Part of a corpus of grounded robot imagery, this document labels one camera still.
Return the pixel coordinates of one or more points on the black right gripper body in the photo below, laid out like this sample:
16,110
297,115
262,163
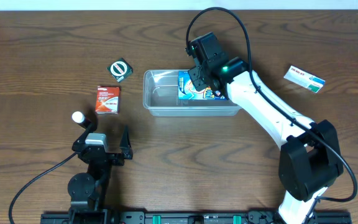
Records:
197,77

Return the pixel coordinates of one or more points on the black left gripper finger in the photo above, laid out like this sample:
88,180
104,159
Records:
88,127
125,144

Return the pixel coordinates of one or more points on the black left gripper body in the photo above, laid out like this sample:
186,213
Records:
117,161

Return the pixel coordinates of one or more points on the blue cool fever box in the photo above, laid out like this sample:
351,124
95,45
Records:
187,91

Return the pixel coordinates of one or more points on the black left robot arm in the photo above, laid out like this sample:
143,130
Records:
88,189

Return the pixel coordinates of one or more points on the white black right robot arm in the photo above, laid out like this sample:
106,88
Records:
310,160

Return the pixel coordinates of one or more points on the clear plastic container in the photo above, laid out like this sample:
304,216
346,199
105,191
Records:
160,97

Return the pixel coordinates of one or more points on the white capped dark bottle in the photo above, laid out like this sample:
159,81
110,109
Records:
80,119

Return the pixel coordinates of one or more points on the red medicine box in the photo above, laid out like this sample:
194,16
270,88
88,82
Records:
107,100

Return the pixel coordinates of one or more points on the small green square box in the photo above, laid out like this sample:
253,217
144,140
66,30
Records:
120,70

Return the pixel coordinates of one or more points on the white green flat box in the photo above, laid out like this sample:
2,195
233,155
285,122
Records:
304,79

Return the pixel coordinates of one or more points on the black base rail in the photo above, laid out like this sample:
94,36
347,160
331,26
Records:
108,216

